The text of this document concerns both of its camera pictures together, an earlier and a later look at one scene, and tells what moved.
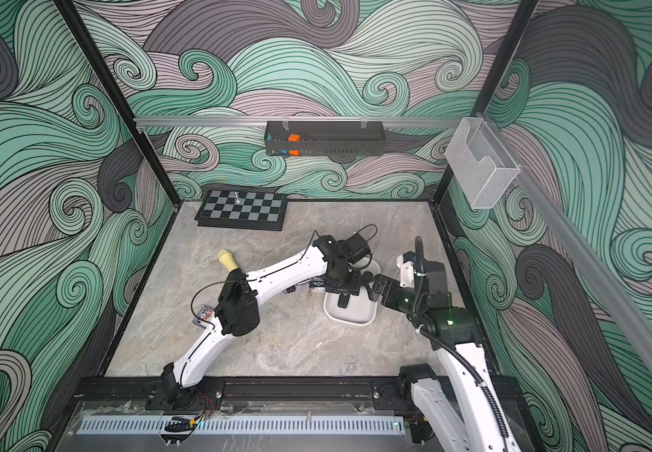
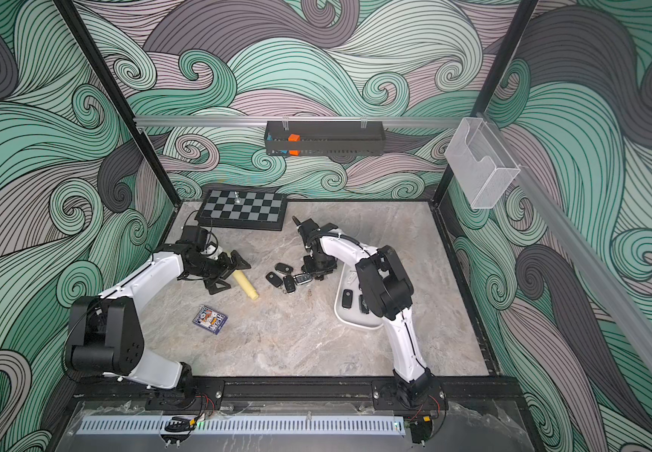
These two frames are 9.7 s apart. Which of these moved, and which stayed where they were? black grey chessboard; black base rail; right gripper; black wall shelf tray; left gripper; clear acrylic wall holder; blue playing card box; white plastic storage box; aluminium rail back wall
Moved: left gripper; white plastic storage box; right gripper
Stayed: aluminium rail back wall; clear acrylic wall holder; black base rail; blue playing card box; black wall shelf tray; black grey chessboard
